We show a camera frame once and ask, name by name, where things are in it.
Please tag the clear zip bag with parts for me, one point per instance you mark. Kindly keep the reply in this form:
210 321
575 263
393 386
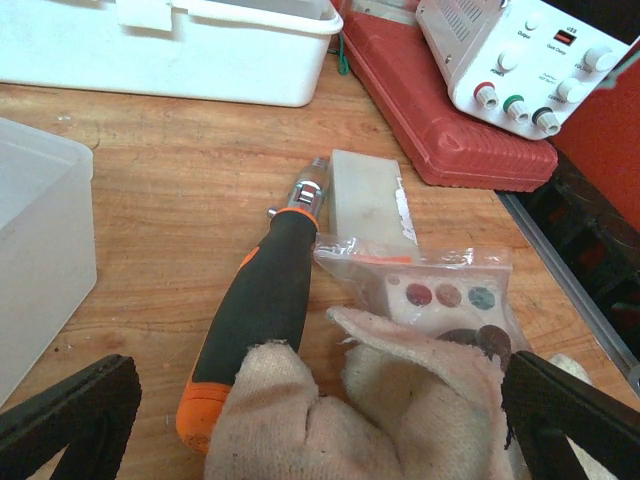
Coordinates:
457 294

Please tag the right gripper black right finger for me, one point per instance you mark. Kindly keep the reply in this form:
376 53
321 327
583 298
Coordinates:
547 409

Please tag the white clear-lid storage box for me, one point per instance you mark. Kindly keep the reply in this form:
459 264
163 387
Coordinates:
260 52

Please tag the small grey metal box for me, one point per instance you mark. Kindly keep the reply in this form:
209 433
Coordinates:
367 201

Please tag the red book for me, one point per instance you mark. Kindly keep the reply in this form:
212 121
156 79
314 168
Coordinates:
446 146

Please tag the translucent plastic spring bin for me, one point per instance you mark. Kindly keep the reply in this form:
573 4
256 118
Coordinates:
48 260

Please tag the white work glove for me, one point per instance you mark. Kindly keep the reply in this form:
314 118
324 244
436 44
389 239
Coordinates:
415 408

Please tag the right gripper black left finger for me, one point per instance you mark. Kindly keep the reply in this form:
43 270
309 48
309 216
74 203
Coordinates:
88 417

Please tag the white bench power supply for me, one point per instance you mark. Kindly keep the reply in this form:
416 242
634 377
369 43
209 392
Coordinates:
526 66

